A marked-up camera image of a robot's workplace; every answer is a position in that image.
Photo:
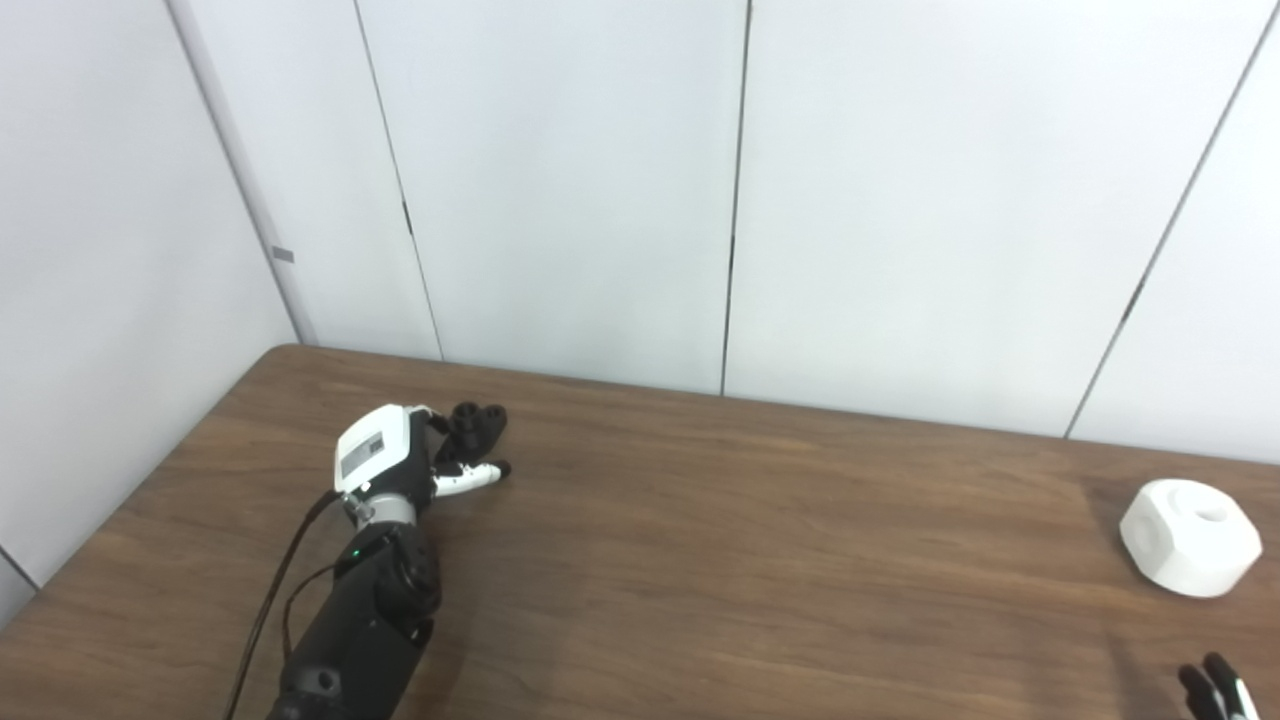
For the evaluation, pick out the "round white plastic piece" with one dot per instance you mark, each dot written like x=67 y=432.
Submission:
x=1185 y=545

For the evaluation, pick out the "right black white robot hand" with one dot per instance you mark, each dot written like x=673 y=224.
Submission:
x=1218 y=695

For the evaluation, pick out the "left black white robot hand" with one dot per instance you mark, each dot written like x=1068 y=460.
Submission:
x=375 y=450

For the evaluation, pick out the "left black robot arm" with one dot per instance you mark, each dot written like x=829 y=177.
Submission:
x=365 y=630

